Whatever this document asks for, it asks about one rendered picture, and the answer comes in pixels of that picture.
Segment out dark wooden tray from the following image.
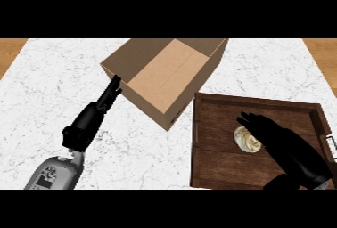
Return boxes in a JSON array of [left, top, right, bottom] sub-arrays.
[[190, 92, 337, 191]]

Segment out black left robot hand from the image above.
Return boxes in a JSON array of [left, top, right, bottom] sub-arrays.
[[61, 74, 125, 153]]

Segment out cream frosted cupcake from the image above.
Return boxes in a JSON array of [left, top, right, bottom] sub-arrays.
[[234, 125, 264, 154]]

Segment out brown cardboard box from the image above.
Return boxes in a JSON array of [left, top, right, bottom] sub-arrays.
[[100, 38, 231, 132]]

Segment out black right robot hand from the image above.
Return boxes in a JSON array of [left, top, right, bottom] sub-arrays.
[[236, 111, 335, 191]]

